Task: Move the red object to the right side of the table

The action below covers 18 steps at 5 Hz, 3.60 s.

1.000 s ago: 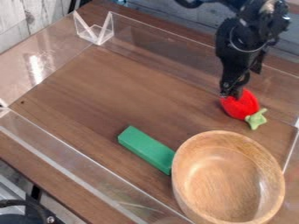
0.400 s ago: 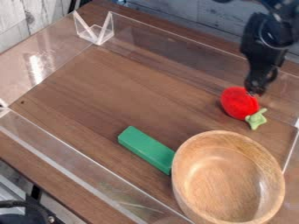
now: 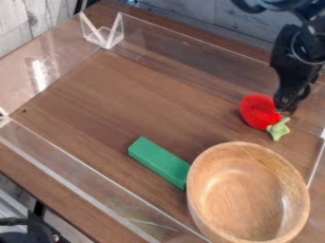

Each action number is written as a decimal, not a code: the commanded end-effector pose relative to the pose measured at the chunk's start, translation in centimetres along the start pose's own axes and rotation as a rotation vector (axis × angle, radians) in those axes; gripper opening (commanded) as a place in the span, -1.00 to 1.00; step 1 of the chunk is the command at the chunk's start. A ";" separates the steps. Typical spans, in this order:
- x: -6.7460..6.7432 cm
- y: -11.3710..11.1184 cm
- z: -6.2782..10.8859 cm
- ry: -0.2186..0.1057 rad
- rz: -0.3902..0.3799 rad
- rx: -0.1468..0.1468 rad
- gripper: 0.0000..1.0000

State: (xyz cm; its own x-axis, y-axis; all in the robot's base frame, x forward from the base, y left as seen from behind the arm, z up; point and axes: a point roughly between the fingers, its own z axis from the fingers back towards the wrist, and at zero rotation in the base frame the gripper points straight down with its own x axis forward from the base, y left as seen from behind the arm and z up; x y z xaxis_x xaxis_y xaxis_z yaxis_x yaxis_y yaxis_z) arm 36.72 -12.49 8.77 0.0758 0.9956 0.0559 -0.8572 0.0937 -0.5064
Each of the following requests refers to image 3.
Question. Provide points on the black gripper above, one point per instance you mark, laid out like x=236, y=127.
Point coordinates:
x=297, y=59

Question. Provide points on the red plush strawberry toy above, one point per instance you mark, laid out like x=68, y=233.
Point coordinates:
x=258, y=112

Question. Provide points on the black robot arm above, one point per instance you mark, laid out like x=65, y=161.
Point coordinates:
x=307, y=10

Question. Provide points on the wooden bowl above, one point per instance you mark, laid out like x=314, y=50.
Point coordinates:
x=247, y=196

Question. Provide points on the green rectangular block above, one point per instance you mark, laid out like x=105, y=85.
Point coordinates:
x=168, y=166

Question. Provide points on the clear acrylic back wall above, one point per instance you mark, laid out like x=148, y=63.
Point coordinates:
x=160, y=52

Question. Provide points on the clear acrylic wall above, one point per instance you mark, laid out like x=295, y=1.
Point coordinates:
x=160, y=52
x=105, y=211

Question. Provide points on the clear acrylic corner bracket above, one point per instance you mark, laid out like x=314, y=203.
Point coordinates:
x=104, y=37

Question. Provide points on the clear acrylic front wall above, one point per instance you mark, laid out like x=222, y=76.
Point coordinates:
x=105, y=211

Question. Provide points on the black clamp with cable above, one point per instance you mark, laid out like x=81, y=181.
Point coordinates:
x=21, y=227

